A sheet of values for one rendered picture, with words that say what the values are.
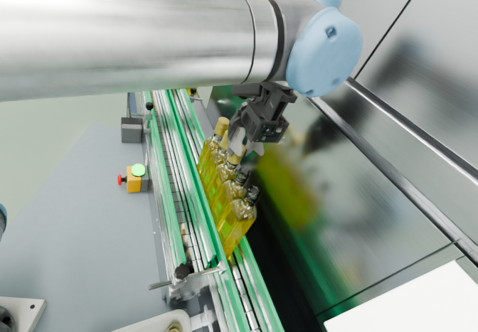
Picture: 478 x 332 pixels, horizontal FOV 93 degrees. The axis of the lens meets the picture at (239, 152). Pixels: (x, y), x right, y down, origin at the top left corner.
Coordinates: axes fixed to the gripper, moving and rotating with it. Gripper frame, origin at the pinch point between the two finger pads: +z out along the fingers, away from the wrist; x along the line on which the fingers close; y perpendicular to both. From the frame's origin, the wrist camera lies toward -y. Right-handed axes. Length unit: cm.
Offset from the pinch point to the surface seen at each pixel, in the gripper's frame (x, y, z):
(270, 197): 12.0, 7.3, 11.6
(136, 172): -19.9, -21.7, 31.1
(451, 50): 14.9, 16.2, -34.7
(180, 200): -8.2, -6.1, 27.8
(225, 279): -4.2, 21.8, 21.1
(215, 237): -4.2, 11.9, 19.6
